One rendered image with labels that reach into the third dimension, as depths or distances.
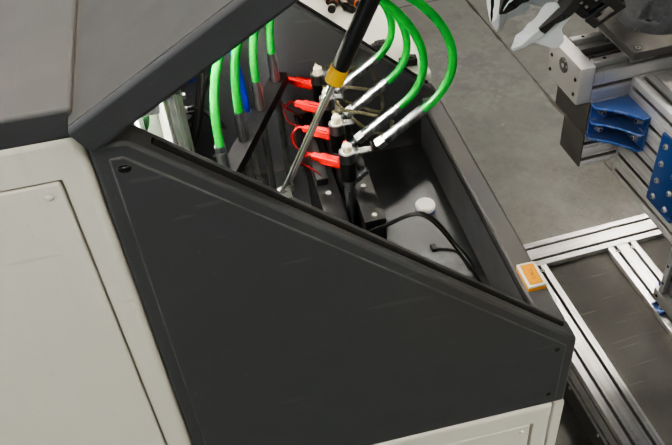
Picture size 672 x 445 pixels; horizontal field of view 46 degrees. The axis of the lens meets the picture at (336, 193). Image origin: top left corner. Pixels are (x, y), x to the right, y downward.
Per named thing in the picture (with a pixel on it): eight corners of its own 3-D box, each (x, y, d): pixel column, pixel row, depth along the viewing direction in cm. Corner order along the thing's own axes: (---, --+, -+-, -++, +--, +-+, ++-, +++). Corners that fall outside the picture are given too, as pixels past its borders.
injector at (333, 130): (364, 212, 148) (358, 123, 134) (338, 218, 148) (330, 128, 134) (360, 203, 150) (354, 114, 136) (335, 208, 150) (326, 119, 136)
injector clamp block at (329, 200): (388, 277, 144) (386, 216, 134) (335, 288, 143) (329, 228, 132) (346, 162, 169) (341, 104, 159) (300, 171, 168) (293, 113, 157)
